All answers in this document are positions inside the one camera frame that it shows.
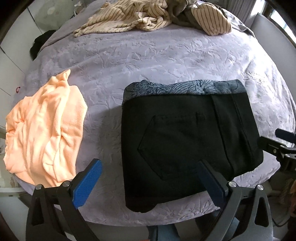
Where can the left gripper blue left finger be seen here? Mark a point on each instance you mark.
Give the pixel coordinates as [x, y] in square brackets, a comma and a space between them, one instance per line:
[84, 182]

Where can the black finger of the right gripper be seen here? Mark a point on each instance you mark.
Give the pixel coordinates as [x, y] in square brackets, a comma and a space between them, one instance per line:
[285, 135]

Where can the peach orange garment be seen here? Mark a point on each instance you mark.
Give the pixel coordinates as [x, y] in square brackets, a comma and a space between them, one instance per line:
[44, 133]

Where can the black cloth at bed edge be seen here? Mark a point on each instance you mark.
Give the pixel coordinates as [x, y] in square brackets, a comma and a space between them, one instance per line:
[39, 42]

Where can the grey round fan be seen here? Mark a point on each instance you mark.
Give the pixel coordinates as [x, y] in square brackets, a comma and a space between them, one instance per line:
[53, 14]

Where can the black pants with patterned lining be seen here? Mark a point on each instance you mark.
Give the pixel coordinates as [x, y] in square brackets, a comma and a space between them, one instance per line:
[167, 129]

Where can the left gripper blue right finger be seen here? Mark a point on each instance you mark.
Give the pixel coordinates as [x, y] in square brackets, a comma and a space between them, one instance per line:
[214, 182]

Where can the beige striped garment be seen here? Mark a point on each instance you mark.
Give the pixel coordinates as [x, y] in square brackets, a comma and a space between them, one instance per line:
[123, 16]

